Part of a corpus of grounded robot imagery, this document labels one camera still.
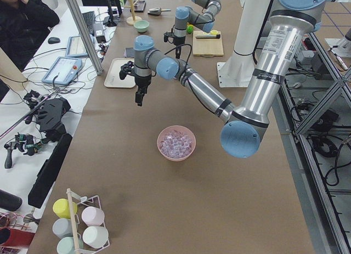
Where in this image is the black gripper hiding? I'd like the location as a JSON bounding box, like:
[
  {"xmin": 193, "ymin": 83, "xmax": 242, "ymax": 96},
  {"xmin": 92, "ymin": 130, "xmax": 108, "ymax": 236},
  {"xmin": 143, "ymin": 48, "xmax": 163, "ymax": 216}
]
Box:
[
  {"xmin": 163, "ymin": 31, "xmax": 186, "ymax": 59},
  {"xmin": 119, "ymin": 61, "xmax": 152, "ymax": 106}
]

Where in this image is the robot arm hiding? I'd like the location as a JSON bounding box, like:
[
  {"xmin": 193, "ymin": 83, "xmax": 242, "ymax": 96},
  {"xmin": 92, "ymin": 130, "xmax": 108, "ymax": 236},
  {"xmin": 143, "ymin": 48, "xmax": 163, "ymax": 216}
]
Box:
[
  {"xmin": 119, "ymin": 0, "xmax": 326, "ymax": 158},
  {"xmin": 163, "ymin": 0, "xmax": 222, "ymax": 59}
]

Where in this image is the steel ice scoop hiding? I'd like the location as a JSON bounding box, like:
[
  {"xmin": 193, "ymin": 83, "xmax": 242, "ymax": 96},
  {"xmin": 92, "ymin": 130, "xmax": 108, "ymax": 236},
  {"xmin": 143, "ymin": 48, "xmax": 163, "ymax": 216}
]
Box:
[{"xmin": 148, "ymin": 7, "xmax": 172, "ymax": 16}]

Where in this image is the wooden cup stand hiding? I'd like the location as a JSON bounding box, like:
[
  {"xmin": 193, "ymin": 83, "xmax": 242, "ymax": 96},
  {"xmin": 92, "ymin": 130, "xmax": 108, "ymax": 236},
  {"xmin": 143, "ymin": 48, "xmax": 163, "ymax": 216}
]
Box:
[{"xmin": 124, "ymin": 0, "xmax": 142, "ymax": 26}]

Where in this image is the clear ice cubes pile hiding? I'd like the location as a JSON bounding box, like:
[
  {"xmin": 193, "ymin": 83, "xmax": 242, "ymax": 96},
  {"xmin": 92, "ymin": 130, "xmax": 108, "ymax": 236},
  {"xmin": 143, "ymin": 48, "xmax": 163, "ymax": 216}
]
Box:
[{"xmin": 158, "ymin": 130, "xmax": 193, "ymax": 159}]

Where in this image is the pink cup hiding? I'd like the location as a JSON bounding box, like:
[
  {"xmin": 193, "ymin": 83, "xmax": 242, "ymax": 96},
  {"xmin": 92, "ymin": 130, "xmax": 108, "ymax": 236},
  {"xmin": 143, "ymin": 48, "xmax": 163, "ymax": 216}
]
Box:
[{"xmin": 81, "ymin": 206, "xmax": 105, "ymax": 226}]

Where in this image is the yellow cup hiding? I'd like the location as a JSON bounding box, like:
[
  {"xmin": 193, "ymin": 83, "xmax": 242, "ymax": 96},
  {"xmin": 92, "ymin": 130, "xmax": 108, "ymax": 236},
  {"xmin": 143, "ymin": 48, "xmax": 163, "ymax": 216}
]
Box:
[{"xmin": 53, "ymin": 199, "xmax": 71, "ymax": 219}]

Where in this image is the white cup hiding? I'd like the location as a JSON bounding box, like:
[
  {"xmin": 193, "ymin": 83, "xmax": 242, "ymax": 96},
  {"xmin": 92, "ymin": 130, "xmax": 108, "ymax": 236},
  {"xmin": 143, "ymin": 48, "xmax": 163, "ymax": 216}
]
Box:
[{"xmin": 82, "ymin": 226, "xmax": 109, "ymax": 249}]

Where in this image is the grey blue cup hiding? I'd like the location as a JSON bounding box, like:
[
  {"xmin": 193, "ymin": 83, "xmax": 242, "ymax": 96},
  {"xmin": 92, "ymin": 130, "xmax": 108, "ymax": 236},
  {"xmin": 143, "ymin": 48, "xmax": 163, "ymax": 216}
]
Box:
[{"xmin": 52, "ymin": 218, "xmax": 72, "ymax": 239}]

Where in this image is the mint cup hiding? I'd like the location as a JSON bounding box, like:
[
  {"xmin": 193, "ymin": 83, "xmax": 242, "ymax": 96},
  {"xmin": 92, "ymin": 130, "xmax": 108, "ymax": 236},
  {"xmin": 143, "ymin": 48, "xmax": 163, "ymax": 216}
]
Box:
[{"xmin": 56, "ymin": 237, "xmax": 75, "ymax": 254}]

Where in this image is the green lime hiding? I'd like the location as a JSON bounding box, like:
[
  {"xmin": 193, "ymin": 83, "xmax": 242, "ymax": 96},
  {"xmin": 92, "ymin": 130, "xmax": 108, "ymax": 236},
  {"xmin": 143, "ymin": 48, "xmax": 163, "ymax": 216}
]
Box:
[{"xmin": 186, "ymin": 24, "xmax": 193, "ymax": 35}]

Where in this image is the wooden cutting board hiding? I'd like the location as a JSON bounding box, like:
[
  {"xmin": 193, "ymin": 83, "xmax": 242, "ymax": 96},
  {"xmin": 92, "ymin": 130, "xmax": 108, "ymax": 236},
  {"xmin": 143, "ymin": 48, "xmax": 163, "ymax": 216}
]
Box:
[{"xmin": 193, "ymin": 31, "xmax": 224, "ymax": 57}]

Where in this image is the cream rabbit serving tray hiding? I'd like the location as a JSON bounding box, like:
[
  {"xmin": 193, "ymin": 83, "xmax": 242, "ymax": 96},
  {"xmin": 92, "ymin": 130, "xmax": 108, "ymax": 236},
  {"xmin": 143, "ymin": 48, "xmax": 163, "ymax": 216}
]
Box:
[{"xmin": 104, "ymin": 58, "xmax": 136, "ymax": 88}]

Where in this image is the mint green bowl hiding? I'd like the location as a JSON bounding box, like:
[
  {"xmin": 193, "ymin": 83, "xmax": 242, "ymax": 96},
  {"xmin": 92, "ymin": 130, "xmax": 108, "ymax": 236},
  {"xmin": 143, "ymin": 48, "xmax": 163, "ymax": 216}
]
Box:
[{"xmin": 133, "ymin": 20, "xmax": 150, "ymax": 33}]

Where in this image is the grey folded cloth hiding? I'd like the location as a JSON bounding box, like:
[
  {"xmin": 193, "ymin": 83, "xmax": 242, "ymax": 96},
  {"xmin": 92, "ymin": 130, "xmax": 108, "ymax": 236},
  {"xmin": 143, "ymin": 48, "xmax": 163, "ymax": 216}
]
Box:
[{"xmin": 124, "ymin": 47, "xmax": 135, "ymax": 58}]

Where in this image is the pink bowl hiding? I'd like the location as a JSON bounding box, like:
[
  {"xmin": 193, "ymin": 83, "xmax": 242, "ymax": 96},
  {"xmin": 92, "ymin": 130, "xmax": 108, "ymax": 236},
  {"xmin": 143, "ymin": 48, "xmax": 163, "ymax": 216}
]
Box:
[{"xmin": 157, "ymin": 125, "xmax": 196, "ymax": 161}]

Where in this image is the blue teach pendant near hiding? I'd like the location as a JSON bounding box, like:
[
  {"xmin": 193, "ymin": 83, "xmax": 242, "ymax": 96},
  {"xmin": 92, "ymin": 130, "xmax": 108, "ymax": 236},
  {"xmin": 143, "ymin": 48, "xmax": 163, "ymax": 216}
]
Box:
[{"xmin": 42, "ymin": 57, "xmax": 82, "ymax": 86}]

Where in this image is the blue teach pendant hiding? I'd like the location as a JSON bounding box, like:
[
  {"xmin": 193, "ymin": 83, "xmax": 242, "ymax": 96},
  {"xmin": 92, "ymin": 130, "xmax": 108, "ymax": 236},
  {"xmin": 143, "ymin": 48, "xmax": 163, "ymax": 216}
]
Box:
[
  {"xmin": 42, "ymin": 57, "xmax": 82, "ymax": 86},
  {"xmin": 65, "ymin": 36, "xmax": 88, "ymax": 58}
]

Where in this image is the blue teach pendant far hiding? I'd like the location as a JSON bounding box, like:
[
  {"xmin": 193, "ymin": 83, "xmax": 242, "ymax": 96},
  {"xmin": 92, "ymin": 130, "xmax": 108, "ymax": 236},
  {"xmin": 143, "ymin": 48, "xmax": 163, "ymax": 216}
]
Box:
[{"xmin": 65, "ymin": 36, "xmax": 88, "ymax": 58}]

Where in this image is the black laptop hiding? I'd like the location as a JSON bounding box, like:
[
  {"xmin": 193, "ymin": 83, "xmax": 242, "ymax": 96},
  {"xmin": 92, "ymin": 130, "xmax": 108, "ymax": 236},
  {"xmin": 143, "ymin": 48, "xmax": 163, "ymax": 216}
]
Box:
[{"xmin": 82, "ymin": 11, "xmax": 95, "ymax": 35}]

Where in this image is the seated person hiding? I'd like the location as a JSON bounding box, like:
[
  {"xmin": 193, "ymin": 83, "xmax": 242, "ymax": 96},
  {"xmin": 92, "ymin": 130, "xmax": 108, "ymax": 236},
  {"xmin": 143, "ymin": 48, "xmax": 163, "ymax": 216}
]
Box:
[{"xmin": 1, "ymin": 0, "xmax": 60, "ymax": 71}]

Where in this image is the black camera cable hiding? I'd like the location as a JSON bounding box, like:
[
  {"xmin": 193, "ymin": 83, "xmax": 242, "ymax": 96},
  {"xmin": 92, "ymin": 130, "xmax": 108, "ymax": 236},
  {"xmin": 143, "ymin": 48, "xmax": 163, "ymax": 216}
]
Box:
[{"xmin": 164, "ymin": 44, "xmax": 193, "ymax": 74}]

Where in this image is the steel handled knife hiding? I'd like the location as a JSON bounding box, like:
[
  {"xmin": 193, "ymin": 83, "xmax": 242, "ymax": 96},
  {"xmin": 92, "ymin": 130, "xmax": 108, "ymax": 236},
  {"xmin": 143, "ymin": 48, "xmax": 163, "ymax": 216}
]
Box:
[{"xmin": 195, "ymin": 34, "xmax": 221, "ymax": 39}]

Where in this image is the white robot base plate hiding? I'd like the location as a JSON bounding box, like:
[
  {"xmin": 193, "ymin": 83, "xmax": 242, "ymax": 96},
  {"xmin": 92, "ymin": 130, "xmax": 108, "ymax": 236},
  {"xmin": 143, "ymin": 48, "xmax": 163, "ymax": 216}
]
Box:
[{"xmin": 217, "ymin": 60, "xmax": 255, "ymax": 88}]

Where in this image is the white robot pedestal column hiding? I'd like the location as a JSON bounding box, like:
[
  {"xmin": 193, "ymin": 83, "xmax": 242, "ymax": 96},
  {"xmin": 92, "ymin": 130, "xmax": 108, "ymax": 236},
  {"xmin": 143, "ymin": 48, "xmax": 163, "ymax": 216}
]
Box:
[{"xmin": 234, "ymin": 0, "xmax": 271, "ymax": 56}]

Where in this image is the aluminium frame post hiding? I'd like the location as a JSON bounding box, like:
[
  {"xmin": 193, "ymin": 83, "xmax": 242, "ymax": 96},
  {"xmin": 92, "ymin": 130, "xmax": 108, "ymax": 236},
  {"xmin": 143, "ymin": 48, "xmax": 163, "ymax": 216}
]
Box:
[{"xmin": 65, "ymin": 0, "xmax": 103, "ymax": 75}]

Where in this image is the white wire cup rack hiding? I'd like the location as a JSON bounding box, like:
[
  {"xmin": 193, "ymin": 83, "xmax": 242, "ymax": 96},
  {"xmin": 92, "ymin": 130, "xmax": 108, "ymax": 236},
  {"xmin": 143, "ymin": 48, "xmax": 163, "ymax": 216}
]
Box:
[{"xmin": 66, "ymin": 188, "xmax": 110, "ymax": 253}]

